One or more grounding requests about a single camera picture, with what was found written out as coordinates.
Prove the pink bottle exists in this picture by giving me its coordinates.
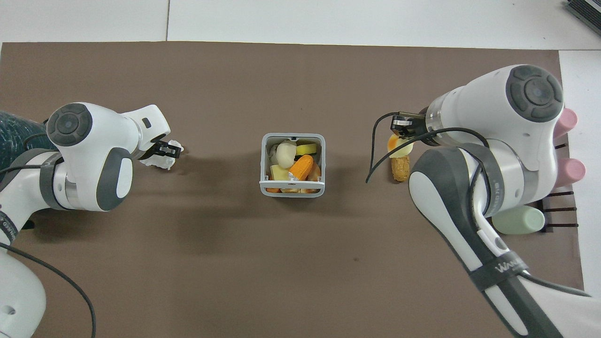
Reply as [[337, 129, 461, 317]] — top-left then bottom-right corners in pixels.
[[553, 108, 578, 140], [556, 158, 587, 187]]

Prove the crumpled white paper trash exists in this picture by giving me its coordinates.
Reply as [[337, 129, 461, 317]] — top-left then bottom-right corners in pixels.
[[140, 139, 185, 170]]

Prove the grey electronic device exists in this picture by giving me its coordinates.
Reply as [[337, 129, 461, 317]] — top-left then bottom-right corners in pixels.
[[565, 0, 601, 25]]

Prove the black cable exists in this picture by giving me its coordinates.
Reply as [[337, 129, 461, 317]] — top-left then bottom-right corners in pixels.
[[366, 112, 492, 184], [0, 242, 97, 338]]

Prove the toy ice cream cone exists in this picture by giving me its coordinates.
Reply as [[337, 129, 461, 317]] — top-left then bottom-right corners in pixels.
[[387, 134, 415, 183]]

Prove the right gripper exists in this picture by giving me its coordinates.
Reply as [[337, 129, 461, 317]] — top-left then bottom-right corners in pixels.
[[391, 107, 431, 141]]

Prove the grey square trash bin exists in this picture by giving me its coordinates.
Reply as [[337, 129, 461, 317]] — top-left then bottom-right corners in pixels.
[[260, 133, 326, 199]]

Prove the dark teal textured object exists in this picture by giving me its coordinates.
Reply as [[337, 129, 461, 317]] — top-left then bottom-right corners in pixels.
[[0, 110, 58, 172]]

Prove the black wire rack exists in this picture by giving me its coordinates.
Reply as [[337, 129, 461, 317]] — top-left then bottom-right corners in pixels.
[[539, 141, 579, 233]]

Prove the white round toy food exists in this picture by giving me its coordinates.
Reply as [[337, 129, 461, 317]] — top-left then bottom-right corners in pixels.
[[275, 142, 298, 168]]

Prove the pale green bottle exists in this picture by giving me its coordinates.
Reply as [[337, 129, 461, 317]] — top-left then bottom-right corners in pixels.
[[491, 206, 546, 236]]

